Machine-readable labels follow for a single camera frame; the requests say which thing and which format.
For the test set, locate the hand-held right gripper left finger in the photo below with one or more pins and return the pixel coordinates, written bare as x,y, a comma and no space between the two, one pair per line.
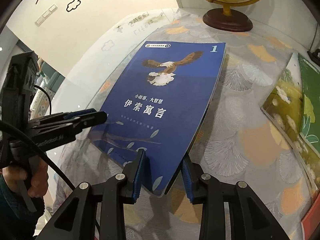
140,177

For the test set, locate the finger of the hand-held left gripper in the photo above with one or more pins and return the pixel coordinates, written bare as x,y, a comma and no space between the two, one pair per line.
96,118
80,113

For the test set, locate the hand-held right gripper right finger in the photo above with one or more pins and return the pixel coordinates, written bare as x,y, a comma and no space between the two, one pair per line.
188,180

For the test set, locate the blue eagle cover book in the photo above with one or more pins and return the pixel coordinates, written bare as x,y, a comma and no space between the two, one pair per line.
160,100

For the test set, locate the yellow-green flower cover book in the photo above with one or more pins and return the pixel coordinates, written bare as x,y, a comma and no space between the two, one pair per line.
282,100

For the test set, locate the red paperback book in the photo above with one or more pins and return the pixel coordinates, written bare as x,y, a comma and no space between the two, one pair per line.
310,220

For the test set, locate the green paperback book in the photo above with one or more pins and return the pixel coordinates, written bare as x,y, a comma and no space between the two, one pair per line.
310,100

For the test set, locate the person's left forearm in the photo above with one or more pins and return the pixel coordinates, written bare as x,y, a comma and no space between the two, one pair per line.
12,210

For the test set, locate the person's left hand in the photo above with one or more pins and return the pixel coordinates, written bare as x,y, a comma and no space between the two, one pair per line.
38,180

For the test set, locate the yellow desk globe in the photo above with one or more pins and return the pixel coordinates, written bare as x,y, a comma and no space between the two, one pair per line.
227,21

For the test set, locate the black fan stand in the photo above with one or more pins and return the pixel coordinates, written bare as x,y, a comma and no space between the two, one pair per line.
314,55

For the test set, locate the row of white wall switches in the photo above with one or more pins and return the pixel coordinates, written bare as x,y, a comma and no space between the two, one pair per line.
46,15

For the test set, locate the black cloud wall sticker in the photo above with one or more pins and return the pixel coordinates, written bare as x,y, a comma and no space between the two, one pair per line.
73,4

